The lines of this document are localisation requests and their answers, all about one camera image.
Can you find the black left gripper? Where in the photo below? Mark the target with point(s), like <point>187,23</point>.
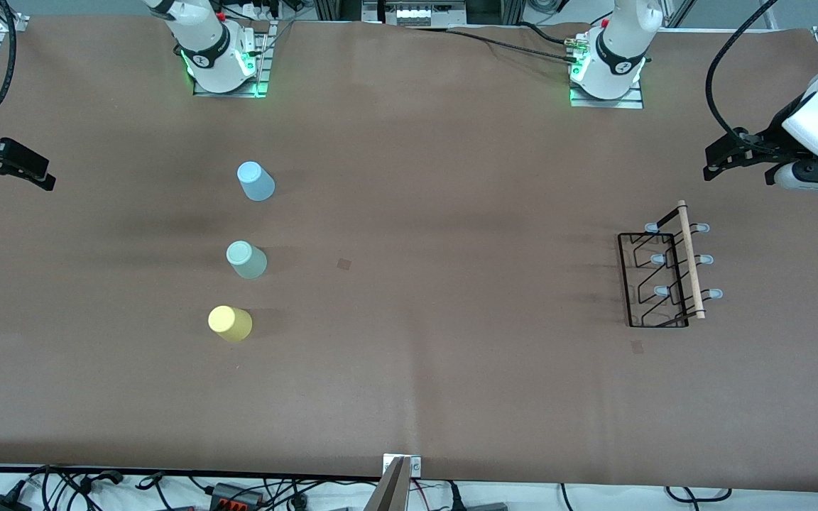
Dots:
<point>762,145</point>

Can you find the mint green plastic cup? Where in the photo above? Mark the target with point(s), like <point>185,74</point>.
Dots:
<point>246,260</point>

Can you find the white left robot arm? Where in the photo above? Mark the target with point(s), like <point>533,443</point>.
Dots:
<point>622,42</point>

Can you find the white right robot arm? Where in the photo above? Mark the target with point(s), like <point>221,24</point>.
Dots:
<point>206,42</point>

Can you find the light blue plastic cup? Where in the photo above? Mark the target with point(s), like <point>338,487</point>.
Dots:
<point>256,183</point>

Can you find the yellow plastic cup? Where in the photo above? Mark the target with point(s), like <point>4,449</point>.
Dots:
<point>230,323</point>

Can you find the white power strip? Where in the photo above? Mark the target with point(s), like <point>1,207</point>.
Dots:
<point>261,8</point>

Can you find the black power adapter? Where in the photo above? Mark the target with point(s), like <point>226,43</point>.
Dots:
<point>4,504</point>

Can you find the grey terminal block device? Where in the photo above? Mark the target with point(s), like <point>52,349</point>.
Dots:
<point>412,14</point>

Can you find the brown paper table cover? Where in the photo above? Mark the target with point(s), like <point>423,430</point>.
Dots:
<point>451,390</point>

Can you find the black box orange connectors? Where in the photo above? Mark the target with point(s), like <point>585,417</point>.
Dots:
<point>235,495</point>

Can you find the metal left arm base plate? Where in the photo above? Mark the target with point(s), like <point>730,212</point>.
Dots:
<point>629,101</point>

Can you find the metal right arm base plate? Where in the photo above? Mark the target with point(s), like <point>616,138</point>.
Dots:
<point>261,64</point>

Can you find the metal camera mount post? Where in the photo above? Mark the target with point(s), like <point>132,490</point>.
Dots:
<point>393,490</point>

